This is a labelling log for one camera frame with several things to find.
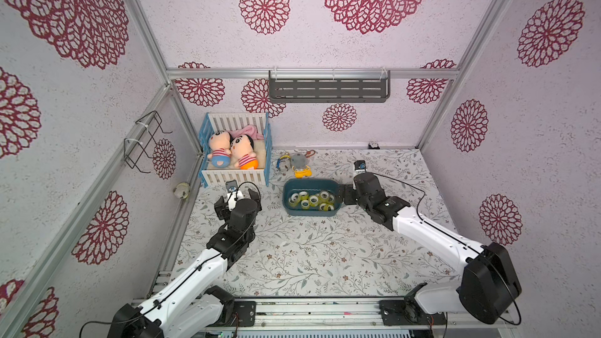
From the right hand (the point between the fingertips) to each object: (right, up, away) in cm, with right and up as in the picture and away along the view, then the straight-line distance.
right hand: (354, 188), depth 86 cm
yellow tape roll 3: (-10, -4, +14) cm, 17 cm away
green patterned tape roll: (-18, -8, +13) cm, 24 cm away
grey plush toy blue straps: (-27, +9, +23) cm, 37 cm away
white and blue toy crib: (-59, +4, +16) cm, 61 cm away
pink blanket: (-44, +26, +24) cm, 56 cm away
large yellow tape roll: (-14, -6, +12) cm, 20 cm away
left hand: (-42, -2, -6) cm, 42 cm away
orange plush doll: (-45, +16, +17) cm, 51 cm away
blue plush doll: (-56, +19, +20) cm, 63 cm away
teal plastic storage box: (-14, 0, +20) cm, 24 cm away
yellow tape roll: (-22, -5, +14) cm, 26 cm away
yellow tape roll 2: (-18, -4, +14) cm, 23 cm away
